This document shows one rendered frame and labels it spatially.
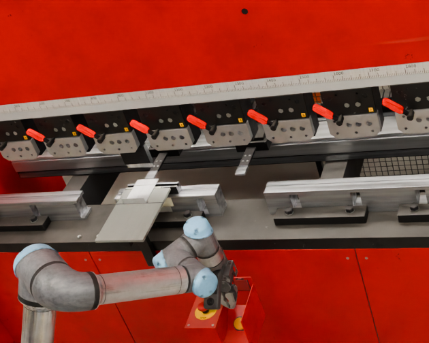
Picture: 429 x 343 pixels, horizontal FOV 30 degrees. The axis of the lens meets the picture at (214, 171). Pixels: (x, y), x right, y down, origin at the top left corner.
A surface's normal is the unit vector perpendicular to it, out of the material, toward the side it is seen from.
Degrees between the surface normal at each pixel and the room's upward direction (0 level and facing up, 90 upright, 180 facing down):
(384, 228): 0
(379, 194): 90
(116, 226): 0
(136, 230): 0
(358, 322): 90
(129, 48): 90
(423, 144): 90
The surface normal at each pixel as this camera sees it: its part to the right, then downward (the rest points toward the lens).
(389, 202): -0.30, 0.62
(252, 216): -0.29, -0.78
